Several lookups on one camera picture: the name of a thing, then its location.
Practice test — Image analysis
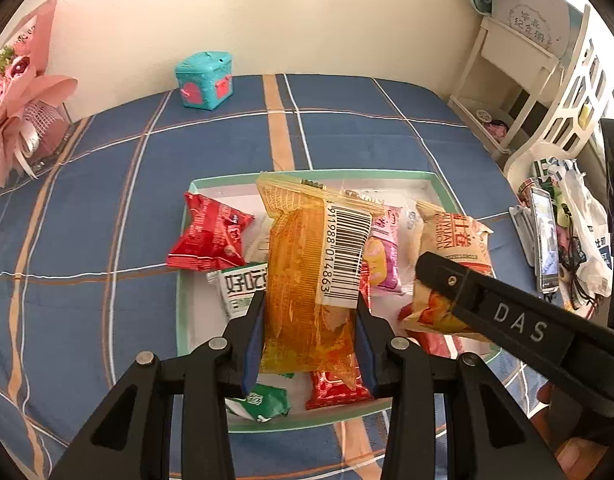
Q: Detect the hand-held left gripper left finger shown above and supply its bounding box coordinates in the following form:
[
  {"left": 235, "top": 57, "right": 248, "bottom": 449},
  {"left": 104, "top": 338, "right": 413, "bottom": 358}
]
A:
[{"left": 49, "top": 291, "right": 266, "bottom": 480}]

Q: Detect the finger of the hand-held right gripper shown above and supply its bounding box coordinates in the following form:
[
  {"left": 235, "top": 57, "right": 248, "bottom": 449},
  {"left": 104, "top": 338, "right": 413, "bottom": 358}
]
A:
[{"left": 415, "top": 252, "right": 494, "bottom": 325}]

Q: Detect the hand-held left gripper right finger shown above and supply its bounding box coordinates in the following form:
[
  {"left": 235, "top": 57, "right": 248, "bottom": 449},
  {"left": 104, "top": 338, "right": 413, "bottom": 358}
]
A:
[{"left": 355, "top": 292, "right": 568, "bottom": 480}]

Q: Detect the orange snack packet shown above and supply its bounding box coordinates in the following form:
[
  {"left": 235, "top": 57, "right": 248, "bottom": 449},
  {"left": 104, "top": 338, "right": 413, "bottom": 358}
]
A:
[{"left": 398, "top": 201, "right": 494, "bottom": 343}]

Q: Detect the clear white bun packet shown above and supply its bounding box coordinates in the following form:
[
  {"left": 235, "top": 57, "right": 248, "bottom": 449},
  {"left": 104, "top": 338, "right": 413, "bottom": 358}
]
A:
[{"left": 404, "top": 200, "right": 425, "bottom": 266}]

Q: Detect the red patterned snack packet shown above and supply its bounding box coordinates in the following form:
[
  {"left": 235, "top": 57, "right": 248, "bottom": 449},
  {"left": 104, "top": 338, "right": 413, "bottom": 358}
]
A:
[{"left": 305, "top": 367, "right": 376, "bottom": 411}]

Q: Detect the green white cracker packet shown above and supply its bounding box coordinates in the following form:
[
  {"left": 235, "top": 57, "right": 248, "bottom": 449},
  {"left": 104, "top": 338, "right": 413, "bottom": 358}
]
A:
[
  {"left": 226, "top": 381, "right": 292, "bottom": 422},
  {"left": 206, "top": 261, "right": 268, "bottom": 320}
]

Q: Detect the pink snack packet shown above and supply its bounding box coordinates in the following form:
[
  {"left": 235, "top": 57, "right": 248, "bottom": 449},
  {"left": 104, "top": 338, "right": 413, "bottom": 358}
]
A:
[{"left": 362, "top": 204, "right": 406, "bottom": 297}]

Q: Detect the dark red snack packet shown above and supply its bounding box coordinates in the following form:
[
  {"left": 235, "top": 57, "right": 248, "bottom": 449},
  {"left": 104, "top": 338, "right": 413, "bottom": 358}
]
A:
[{"left": 414, "top": 332, "right": 465, "bottom": 359}]

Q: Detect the yellow bread packet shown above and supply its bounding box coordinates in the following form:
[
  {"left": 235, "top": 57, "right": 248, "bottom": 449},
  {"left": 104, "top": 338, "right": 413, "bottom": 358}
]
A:
[{"left": 256, "top": 172, "right": 385, "bottom": 391}]

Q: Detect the red crinkled snack packet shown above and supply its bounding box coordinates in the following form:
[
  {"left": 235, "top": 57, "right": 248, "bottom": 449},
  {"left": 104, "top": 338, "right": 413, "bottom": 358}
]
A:
[{"left": 166, "top": 191, "right": 255, "bottom": 272}]

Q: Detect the white tray with green rim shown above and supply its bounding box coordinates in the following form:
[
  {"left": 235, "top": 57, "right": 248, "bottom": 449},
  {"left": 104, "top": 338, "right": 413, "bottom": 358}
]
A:
[{"left": 176, "top": 170, "right": 502, "bottom": 433}]

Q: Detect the grey folded stand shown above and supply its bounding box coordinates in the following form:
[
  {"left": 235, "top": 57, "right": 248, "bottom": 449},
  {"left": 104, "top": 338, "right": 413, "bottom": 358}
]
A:
[{"left": 508, "top": 204, "right": 538, "bottom": 267}]

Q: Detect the smartphone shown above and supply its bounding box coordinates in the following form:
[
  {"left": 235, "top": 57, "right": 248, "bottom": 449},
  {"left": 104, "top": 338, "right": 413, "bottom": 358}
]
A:
[{"left": 528, "top": 186, "right": 561, "bottom": 294}]

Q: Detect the white plastic bag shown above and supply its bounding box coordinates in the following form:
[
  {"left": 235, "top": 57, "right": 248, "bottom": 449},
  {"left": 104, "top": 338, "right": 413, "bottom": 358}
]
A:
[{"left": 554, "top": 159, "right": 614, "bottom": 297}]

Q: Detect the white cutout panel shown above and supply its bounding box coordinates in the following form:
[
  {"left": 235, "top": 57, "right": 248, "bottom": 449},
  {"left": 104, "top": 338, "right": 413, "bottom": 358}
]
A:
[{"left": 502, "top": 5, "right": 612, "bottom": 181}]

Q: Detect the cream shelf unit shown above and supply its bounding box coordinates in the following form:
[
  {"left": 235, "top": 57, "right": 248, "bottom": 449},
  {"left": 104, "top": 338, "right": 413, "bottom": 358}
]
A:
[{"left": 447, "top": 2, "right": 592, "bottom": 166}]

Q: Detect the teal tin box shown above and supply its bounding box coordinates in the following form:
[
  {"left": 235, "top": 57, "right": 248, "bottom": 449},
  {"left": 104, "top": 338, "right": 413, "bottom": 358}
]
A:
[{"left": 174, "top": 51, "right": 235, "bottom": 111}]

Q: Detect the white sign box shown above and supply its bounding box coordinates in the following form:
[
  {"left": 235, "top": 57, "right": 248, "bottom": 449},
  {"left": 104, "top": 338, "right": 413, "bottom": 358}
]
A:
[{"left": 492, "top": 0, "right": 575, "bottom": 58}]

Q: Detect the clear glass vase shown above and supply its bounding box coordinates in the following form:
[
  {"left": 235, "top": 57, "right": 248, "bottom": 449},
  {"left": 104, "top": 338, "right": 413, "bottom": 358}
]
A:
[{"left": 19, "top": 100, "right": 75, "bottom": 168}]

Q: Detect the pink flower bouquet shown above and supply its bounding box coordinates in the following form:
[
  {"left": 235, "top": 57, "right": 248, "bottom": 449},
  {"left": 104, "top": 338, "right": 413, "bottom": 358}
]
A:
[{"left": 0, "top": 0, "right": 78, "bottom": 186}]

